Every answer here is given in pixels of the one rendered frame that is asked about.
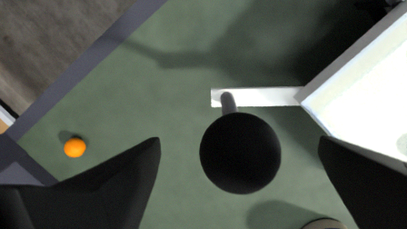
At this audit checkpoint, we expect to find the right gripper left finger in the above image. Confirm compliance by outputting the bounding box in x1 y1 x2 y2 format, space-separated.
0 137 162 229

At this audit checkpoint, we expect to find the blue ceramic mug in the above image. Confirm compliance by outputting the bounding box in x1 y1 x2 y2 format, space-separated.
303 219 348 229

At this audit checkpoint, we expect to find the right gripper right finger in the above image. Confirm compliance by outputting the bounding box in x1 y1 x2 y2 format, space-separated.
317 135 407 229

